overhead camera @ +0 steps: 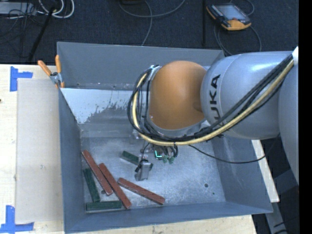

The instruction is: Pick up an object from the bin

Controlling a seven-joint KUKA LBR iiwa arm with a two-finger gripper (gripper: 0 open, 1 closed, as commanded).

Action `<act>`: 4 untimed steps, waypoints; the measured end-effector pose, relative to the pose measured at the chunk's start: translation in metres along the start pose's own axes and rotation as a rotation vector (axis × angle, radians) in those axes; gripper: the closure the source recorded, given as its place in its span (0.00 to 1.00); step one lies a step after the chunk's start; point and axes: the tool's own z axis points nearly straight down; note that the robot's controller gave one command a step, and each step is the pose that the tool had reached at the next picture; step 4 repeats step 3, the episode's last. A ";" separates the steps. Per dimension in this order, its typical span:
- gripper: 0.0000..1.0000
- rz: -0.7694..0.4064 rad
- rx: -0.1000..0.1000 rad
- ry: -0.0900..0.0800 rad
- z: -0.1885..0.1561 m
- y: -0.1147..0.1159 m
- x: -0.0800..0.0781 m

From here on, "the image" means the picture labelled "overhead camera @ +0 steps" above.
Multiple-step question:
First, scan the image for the pale wood board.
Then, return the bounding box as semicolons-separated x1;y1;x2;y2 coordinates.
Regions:
15;78;65;225

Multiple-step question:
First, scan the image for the red-brown flat block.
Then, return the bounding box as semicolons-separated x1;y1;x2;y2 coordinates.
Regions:
117;177;166;206
98;162;133;210
81;150;114;196

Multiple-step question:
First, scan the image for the dark green flat block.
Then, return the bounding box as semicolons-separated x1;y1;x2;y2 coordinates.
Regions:
82;168;101;203
85;200;123;212
120;150;154;170

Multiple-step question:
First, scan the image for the grey metal bin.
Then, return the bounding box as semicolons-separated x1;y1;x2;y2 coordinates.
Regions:
56;41;274;234

